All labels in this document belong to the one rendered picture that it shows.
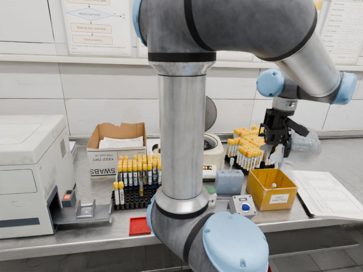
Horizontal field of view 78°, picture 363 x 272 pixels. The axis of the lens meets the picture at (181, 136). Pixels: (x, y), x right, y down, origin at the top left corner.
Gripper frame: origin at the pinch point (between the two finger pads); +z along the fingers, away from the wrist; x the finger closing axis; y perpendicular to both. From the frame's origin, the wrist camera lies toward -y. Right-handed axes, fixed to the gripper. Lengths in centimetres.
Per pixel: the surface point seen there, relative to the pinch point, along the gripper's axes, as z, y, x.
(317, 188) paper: 16.0, -24.6, -2.5
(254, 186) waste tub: 11.1, 6.2, -0.2
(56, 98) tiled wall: -9, 91, -54
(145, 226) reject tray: 17, 48, 9
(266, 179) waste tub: 12.5, -2.2, -6.1
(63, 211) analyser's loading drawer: 13, 74, 4
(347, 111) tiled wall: 0, -83, -56
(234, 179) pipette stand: 9.6, 13.6, -3.0
